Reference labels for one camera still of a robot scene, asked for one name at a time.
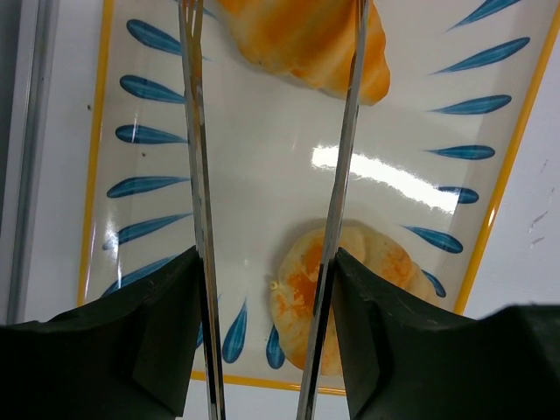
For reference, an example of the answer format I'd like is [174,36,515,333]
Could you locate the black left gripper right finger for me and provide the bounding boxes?
[334,250,559,419]

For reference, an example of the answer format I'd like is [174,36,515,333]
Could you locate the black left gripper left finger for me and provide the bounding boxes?
[1,249,200,419]

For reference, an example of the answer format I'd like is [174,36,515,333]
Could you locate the long croissant bread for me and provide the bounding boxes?
[216,0,391,108]

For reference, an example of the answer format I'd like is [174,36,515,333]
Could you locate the metal tongs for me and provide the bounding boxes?
[178,1,370,419]

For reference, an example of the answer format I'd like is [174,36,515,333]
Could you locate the blue patterned rectangular tray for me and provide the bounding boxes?
[78,1,559,389]

